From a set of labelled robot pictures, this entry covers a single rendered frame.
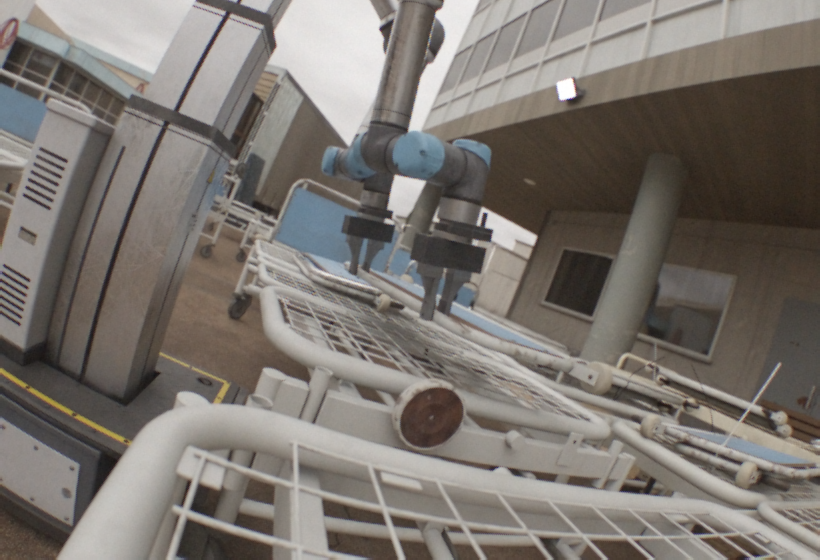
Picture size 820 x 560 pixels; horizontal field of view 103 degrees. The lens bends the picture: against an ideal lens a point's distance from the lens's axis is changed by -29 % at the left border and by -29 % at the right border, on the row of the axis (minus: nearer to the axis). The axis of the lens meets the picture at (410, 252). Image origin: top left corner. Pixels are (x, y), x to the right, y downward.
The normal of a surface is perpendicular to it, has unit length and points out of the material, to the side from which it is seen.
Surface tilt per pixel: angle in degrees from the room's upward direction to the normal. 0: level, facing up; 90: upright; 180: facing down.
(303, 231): 90
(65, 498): 90
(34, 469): 90
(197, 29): 90
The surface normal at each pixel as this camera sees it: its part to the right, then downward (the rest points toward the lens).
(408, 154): -0.69, -0.11
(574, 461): 0.34, 0.11
